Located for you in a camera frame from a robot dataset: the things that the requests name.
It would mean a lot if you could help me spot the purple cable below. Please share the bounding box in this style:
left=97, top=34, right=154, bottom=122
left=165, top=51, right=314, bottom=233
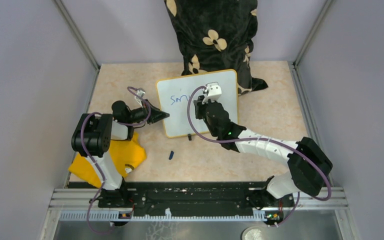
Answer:
left=79, top=86, right=152, bottom=235
left=186, top=85, right=333, bottom=229

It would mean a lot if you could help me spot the yellow-framed whiteboard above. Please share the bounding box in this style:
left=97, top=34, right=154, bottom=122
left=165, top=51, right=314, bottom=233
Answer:
left=156, top=69, right=239, bottom=138

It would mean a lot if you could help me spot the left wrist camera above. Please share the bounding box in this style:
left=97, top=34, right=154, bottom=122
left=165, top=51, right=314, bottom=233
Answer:
left=134, top=88, right=146, bottom=108

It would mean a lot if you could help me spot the black floral pillow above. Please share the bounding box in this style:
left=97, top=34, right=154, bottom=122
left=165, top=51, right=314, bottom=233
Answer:
left=164, top=0, right=268, bottom=95

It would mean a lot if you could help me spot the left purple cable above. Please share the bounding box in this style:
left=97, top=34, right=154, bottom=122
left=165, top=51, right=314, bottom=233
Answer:
left=79, top=86, right=152, bottom=235

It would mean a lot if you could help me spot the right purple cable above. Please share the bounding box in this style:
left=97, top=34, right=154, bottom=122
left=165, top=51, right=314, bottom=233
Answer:
left=186, top=85, right=333, bottom=229

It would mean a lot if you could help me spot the yellow plastic object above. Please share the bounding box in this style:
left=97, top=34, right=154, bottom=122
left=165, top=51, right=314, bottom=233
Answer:
left=68, top=132, right=147, bottom=188

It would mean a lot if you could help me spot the blue marker cap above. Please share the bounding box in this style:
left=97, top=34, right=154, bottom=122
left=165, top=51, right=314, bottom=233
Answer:
left=168, top=151, right=174, bottom=160

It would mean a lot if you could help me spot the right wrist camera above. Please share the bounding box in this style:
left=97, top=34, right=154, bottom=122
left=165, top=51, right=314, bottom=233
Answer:
left=202, top=82, right=222, bottom=104

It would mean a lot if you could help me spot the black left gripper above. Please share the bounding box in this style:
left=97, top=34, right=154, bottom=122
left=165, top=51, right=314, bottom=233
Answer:
left=126, top=98, right=170, bottom=124

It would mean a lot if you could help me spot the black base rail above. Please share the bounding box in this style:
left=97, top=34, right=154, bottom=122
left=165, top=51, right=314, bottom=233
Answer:
left=89, top=181, right=295, bottom=225

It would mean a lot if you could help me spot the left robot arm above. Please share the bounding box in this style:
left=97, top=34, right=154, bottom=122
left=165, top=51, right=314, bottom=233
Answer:
left=69, top=99, right=170, bottom=207

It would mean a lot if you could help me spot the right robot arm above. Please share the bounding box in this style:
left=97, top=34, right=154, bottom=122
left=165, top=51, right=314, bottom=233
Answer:
left=192, top=95, right=333, bottom=206

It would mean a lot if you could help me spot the round metal disc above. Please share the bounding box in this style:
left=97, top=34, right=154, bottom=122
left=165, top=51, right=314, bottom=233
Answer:
left=240, top=226, right=266, bottom=240

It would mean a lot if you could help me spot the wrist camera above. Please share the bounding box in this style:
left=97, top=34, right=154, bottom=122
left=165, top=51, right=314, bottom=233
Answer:
left=134, top=88, right=146, bottom=108
left=202, top=82, right=222, bottom=104

